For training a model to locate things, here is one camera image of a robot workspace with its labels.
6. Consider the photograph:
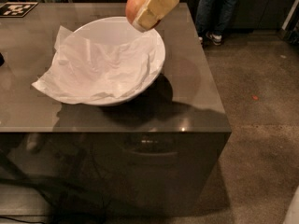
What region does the red apple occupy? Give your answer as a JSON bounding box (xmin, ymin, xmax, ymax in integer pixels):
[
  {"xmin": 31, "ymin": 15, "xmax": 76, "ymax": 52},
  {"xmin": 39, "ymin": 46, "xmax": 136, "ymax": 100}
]
[{"xmin": 124, "ymin": 0, "xmax": 162, "ymax": 30}]

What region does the white tissue paper sheet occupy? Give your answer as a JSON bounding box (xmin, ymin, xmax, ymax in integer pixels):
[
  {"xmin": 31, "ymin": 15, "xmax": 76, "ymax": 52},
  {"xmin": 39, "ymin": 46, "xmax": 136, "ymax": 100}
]
[{"xmin": 33, "ymin": 27, "xmax": 155, "ymax": 105}]

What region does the white bowl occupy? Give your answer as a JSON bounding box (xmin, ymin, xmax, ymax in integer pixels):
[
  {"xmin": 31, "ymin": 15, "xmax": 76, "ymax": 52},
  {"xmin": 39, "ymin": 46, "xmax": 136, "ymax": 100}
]
[{"xmin": 51, "ymin": 16, "xmax": 166, "ymax": 107}]

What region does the black white fiducial marker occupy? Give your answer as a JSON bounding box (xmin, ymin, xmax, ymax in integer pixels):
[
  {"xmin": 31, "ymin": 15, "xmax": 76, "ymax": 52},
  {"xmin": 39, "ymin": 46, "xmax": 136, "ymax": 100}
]
[{"xmin": 0, "ymin": 2, "xmax": 38, "ymax": 18}]

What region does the yellow foam padded gripper finger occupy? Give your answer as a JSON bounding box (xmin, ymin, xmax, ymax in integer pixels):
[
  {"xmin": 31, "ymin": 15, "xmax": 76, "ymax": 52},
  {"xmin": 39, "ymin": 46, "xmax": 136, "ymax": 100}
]
[{"xmin": 132, "ymin": 0, "xmax": 179, "ymax": 32}]

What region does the person in jeans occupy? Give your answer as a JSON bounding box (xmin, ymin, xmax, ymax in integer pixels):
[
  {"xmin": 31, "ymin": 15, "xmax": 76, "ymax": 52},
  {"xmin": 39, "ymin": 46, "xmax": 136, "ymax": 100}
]
[{"xmin": 195, "ymin": 0, "xmax": 238, "ymax": 46}]

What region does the dark object at left edge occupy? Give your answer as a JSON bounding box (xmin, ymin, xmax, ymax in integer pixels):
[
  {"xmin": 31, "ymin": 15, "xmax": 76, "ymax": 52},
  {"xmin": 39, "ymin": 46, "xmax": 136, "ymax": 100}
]
[{"xmin": 0, "ymin": 52, "xmax": 5, "ymax": 66}]

